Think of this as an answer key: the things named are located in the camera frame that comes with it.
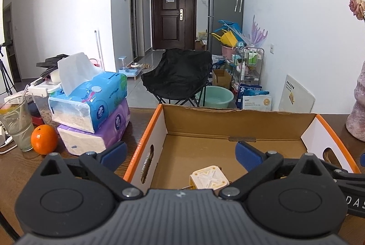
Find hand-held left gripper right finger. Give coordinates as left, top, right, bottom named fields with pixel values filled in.
left=218, top=142, right=328, bottom=201

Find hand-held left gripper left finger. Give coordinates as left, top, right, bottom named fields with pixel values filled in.
left=34, top=141, right=144, bottom=201

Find beige cube plug adapter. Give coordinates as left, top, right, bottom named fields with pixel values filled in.
left=189, top=165, right=230, bottom=191

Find orange cardboard box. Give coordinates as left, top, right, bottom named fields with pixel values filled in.
left=123, top=104, right=361, bottom=197

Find purple tissue pack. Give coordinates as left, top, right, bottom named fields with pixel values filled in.
left=57, top=98, right=131, bottom=156

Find pink textured vase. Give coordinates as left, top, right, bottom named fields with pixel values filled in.
left=346, top=61, right=365, bottom=143

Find blue white paper packs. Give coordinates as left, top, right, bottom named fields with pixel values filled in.
left=237, top=84, right=272, bottom=111

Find blue tissue pack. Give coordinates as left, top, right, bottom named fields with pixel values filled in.
left=48, top=53, right=128, bottom=134

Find green plastic basin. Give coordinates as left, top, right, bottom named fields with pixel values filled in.
left=195, top=85, right=234, bottom=109

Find orange fruit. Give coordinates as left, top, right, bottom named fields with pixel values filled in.
left=31, top=124, right=58, bottom=155

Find white board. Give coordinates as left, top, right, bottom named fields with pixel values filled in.
left=279, top=74, right=315, bottom=114

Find small brown cardboard box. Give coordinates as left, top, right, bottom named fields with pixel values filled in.
left=212, top=69, right=232, bottom=90

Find blue pet feeder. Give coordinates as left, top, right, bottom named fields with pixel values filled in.
left=118, top=56, right=137, bottom=80

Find clear container white lid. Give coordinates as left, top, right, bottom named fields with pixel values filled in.
left=28, top=83, right=62, bottom=129

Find glass cup with straw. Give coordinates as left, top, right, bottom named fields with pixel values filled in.
left=0, top=85, right=35, bottom=152

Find black folding chair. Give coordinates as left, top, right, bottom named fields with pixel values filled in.
left=141, top=48, right=213, bottom=107

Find pink bucket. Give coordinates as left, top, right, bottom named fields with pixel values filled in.
left=221, top=44, right=237, bottom=59

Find yellow watering can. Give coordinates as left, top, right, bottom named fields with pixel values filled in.
left=211, top=30, right=237, bottom=47

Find blue plastic items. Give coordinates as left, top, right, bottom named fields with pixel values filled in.
left=218, top=20, right=246, bottom=43

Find black tripod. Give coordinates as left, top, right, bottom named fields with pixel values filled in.
left=0, top=41, right=16, bottom=97

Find grey refrigerator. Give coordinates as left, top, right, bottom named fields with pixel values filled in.
left=208, top=0, right=244, bottom=49

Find dark brown door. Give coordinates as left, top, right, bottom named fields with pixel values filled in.
left=151, top=0, right=197, bottom=50

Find metal wire rack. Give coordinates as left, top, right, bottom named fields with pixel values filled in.
left=232, top=47, right=264, bottom=92

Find white charger with cables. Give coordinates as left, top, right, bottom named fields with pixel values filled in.
left=0, top=122, right=16, bottom=155

